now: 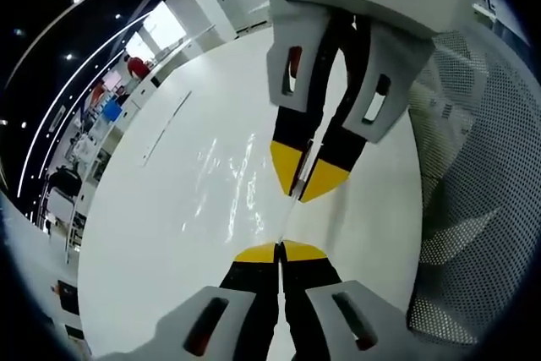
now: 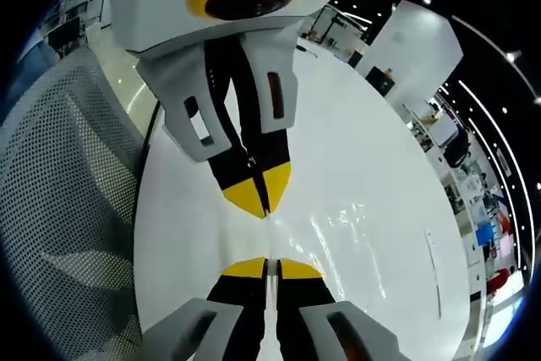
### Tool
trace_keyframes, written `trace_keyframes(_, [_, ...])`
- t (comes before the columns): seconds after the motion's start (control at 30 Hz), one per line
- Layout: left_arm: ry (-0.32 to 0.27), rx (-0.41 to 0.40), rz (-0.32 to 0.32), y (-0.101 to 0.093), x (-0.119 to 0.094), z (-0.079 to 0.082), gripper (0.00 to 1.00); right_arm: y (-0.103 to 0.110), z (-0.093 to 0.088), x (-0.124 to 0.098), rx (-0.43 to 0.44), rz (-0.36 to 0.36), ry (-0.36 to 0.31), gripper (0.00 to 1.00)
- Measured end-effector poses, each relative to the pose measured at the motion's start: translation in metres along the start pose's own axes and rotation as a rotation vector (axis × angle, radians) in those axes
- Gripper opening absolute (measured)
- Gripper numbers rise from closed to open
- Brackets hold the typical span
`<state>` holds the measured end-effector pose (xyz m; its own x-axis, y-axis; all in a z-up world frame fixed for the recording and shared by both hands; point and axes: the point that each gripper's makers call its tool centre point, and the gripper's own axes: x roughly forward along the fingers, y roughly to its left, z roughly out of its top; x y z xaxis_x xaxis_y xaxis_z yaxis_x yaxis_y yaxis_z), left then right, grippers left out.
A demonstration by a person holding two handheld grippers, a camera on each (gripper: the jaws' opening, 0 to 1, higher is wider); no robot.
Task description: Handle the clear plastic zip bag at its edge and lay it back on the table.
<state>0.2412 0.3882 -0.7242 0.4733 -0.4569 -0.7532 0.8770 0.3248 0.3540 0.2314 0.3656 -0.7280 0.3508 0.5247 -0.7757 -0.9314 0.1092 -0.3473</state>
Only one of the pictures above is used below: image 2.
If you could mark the blue box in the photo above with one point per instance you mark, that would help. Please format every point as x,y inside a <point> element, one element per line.
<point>484,235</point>

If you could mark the grey mesh chair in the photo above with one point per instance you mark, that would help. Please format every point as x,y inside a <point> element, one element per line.
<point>59,192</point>

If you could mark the thin metal strip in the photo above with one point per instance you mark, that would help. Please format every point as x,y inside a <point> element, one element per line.
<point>434,276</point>

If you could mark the black cabinet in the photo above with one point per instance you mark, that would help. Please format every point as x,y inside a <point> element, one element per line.
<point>380,81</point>

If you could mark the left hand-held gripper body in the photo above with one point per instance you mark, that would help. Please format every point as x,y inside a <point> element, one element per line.
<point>160,1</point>

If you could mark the white square pillar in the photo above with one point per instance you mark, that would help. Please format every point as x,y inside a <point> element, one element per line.
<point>416,52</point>

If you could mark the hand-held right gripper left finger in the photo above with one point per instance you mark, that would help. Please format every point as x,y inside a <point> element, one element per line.
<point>228,314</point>

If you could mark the curved ceiling light strip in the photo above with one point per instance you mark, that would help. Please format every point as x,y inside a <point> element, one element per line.
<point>507,166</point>

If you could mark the clear food packaging bag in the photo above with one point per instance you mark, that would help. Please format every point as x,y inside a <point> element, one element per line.
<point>296,238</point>

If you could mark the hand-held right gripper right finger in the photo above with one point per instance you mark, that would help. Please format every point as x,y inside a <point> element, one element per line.
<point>313,314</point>

